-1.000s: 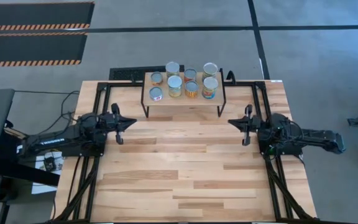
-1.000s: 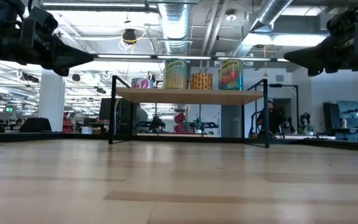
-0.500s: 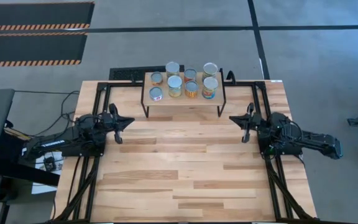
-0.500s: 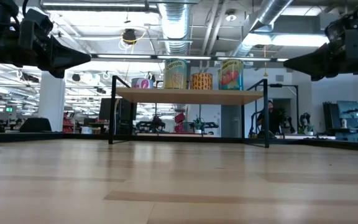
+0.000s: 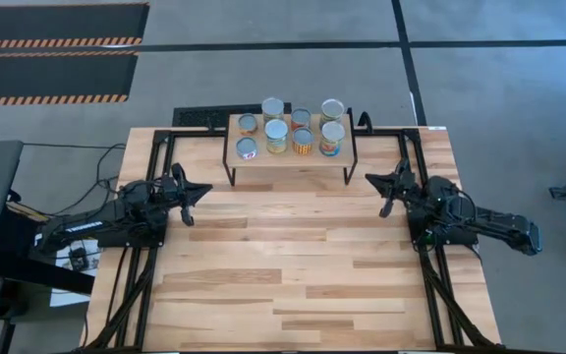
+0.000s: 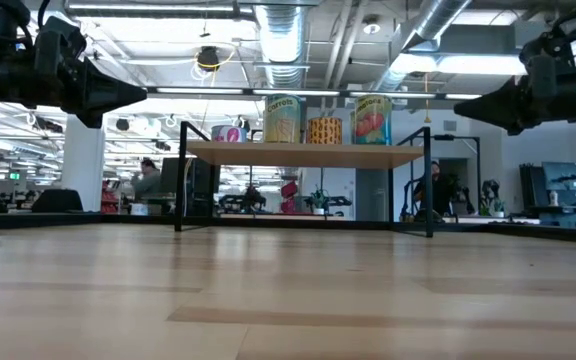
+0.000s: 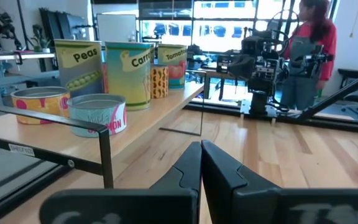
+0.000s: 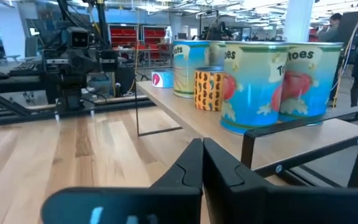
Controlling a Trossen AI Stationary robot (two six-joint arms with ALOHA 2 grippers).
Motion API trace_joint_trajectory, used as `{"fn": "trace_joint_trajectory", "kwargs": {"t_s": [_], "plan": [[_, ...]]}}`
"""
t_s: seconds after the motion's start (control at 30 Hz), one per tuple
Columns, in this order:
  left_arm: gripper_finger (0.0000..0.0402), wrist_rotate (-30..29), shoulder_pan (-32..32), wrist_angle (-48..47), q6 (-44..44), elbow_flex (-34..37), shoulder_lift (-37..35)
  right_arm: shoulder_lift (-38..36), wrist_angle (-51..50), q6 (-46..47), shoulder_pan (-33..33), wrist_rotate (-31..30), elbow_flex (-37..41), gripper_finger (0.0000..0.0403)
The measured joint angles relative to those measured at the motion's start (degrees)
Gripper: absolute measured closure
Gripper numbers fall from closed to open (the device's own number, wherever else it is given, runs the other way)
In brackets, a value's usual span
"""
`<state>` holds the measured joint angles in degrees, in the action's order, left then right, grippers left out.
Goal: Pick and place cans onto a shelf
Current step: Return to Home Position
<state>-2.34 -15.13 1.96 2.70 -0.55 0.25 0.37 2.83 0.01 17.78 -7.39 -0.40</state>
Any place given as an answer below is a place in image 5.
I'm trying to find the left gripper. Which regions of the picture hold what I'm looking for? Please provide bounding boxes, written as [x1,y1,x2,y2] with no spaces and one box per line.
[157,162,214,228]

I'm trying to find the orange patterned tin can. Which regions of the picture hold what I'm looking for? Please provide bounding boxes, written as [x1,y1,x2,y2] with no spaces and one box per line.
[292,127,315,156]

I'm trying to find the black rubber mat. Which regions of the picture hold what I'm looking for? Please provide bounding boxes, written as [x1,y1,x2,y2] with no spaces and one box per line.
[171,102,294,129]

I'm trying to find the black mat hazard stripe edge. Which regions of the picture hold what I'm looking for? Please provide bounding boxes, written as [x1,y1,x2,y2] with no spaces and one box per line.
[0,50,140,107]
[0,1,151,51]

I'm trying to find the black aluminium table frame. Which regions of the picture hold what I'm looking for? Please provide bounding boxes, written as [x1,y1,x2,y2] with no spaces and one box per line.
[84,126,498,353]

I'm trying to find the black cable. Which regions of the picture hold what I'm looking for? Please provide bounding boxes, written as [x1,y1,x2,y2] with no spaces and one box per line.
[21,141,128,217]

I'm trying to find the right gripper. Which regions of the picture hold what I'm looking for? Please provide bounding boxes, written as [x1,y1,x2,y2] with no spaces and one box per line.
[365,157,422,218]

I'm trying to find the wooden shelf black metal legs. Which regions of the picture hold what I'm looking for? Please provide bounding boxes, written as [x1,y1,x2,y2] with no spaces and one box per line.
[221,112,359,188]

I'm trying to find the white paper sheet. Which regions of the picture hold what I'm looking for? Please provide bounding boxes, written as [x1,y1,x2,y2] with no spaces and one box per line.
[48,238,105,310]

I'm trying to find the black curved clamp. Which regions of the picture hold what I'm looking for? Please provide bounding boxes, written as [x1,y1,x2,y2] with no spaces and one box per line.
[356,111,375,134]

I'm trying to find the small black device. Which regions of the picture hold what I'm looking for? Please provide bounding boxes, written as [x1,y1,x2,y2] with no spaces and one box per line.
[69,248,90,271]

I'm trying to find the short orange tin can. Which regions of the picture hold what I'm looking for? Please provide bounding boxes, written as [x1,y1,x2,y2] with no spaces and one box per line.
[238,113,258,137]

